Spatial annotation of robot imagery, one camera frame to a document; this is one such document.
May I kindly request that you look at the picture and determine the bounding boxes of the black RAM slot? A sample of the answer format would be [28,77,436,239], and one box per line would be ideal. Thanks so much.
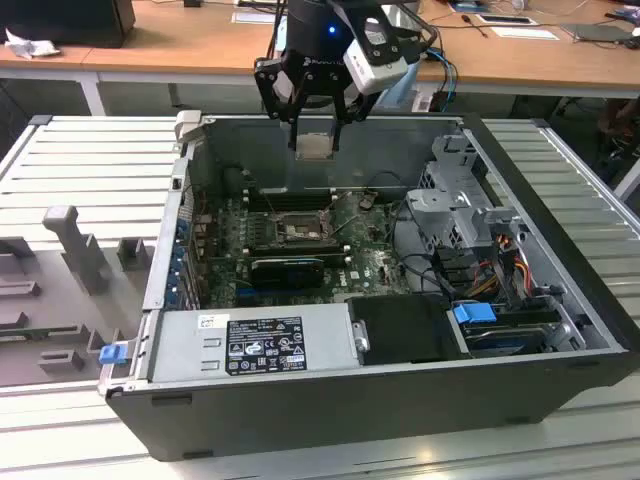
[248,203,333,212]
[247,193,334,201]
[249,245,346,255]
[248,238,342,249]

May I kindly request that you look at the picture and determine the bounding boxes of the white paper sheet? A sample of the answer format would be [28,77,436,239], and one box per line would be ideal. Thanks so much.
[490,25,560,41]

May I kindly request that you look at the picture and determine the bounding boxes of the pale blue teach pendant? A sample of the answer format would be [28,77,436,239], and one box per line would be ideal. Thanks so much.
[375,59,427,115]

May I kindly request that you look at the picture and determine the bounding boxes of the green motherboard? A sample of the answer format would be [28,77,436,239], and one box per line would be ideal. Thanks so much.
[192,189,436,309]

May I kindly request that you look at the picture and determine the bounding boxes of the black looped cable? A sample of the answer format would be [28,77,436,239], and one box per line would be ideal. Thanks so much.
[372,171,409,201]

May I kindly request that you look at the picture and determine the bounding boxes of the hard disk in blue carrier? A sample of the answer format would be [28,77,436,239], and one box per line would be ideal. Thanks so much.
[451,301,551,359]

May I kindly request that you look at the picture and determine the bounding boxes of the silver square CPU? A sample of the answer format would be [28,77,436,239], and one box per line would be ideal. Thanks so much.
[294,132,337,161]

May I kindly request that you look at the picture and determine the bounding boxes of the grey parts rack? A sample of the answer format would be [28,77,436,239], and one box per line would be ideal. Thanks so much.
[0,203,157,389]

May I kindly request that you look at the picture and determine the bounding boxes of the white flat strip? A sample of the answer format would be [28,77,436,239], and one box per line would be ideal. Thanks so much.
[232,10,275,25]

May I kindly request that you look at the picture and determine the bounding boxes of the CPU socket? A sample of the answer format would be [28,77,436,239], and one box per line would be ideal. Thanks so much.
[269,209,335,247]

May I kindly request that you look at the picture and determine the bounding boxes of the RAM slot with white latches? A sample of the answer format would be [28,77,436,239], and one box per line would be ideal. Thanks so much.
[247,188,334,196]
[248,198,334,207]

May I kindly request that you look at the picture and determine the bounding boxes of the metal socket cover frame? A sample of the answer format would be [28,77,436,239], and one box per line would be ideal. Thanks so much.
[319,191,354,236]

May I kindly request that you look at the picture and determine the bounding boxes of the wooden desk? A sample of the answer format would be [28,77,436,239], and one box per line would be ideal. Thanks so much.
[82,0,640,101]
[0,0,151,119]

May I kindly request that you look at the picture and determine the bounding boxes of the blue cable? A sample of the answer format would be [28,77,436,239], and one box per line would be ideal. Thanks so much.
[424,46,459,104]

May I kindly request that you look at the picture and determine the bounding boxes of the grey power supply unit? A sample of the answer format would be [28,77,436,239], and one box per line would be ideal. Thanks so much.
[149,303,362,384]

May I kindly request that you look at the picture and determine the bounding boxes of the orange yellow power wires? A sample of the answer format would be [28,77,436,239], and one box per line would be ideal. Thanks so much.
[469,239,534,301]

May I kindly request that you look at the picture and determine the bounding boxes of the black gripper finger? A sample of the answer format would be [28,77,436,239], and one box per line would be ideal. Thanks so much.
[330,91,376,155]
[253,56,305,152]

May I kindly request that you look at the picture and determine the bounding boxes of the white flat device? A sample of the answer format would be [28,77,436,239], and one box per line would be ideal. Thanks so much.
[474,13,535,26]

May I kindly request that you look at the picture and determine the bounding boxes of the long black cable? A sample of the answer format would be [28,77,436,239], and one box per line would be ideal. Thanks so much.
[391,199,454,297]

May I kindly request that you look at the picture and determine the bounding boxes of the black graphics card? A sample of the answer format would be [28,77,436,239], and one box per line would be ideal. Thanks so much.
[248,256,325,290]

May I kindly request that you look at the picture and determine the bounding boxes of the grey laptop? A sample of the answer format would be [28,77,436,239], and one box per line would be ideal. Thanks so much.
[559,22,640,50]

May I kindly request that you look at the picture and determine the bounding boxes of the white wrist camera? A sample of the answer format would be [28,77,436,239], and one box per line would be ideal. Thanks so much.
[343,17,410,96]

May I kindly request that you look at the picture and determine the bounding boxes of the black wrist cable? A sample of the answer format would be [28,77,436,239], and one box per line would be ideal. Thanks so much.
[268,0,292,57]

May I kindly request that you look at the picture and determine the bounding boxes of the black plastic shroud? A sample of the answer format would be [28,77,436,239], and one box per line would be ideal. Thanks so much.
[344,294,454,367]

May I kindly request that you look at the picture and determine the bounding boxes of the crumpled white paper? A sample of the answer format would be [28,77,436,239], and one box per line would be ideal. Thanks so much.
[3,27,62,60]

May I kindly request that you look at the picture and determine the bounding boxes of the dark grey PC case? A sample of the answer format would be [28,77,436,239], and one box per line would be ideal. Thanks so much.
[94,110,632,464]

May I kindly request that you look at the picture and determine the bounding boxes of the pale grey case handle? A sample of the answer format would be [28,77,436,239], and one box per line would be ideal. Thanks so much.
[175,110,204,146]

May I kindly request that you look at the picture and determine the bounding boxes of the black box on desk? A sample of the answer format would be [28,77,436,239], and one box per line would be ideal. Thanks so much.
[0,0,137,50]

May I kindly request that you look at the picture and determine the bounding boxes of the grey metal drive cage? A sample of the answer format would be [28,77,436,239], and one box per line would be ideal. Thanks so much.
[403,133,534,261]

